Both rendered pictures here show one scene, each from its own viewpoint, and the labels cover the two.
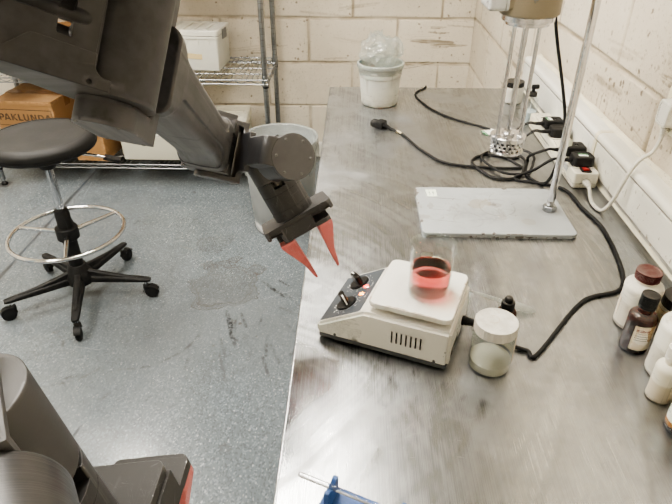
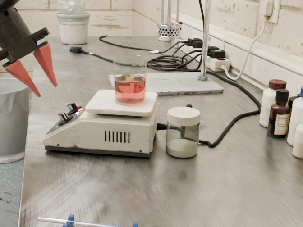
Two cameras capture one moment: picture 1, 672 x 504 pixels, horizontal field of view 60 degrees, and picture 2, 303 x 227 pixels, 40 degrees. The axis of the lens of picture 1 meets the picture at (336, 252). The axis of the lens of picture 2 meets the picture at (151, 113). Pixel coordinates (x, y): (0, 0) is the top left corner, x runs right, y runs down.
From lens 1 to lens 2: 0.26 m
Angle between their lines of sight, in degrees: 19
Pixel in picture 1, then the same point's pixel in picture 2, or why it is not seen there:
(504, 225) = (175, 87)
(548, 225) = (204, 86)
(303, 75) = not seen: hidden behind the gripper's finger
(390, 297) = (101, 105)
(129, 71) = not seen: outside the picture
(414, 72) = not seen: hidden behind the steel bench
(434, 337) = (139, 128)
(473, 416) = (177, 179)
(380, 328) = (95, 129)
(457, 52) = (123, 32)
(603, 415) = (269, 168)
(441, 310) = (142, 107)
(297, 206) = (20, 33)
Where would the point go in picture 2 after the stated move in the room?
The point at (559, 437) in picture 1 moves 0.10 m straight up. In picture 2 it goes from (243, 182) to (250, 124)
